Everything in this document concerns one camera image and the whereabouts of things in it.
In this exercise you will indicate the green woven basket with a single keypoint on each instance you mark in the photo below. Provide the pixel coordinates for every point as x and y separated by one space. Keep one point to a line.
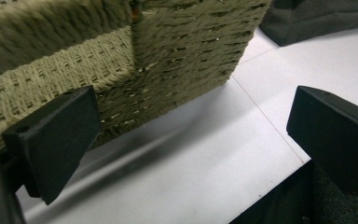
174 56

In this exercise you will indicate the dark cloth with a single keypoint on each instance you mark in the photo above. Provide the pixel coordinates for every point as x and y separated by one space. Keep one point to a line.
317 18

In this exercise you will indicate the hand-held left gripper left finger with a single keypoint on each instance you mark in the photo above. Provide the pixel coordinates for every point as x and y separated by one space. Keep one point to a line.
54 140

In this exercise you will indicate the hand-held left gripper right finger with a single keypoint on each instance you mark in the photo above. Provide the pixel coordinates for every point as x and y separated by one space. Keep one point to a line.
332 140

